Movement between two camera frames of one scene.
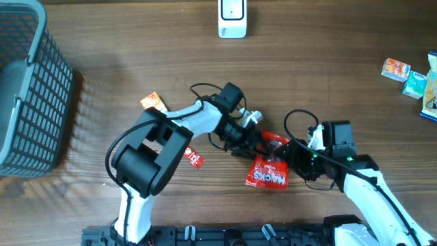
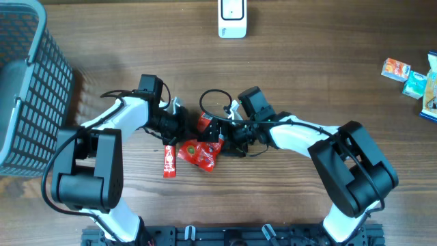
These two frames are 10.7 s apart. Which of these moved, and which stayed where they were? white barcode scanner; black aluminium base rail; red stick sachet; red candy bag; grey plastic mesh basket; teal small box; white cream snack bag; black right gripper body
Moved: red stick sachet; red candy bag; black right gripper body
Stayed: white barcode scanner; black aluminium base rail; white cream snack bag; grey plastic mesh basket; teal small box
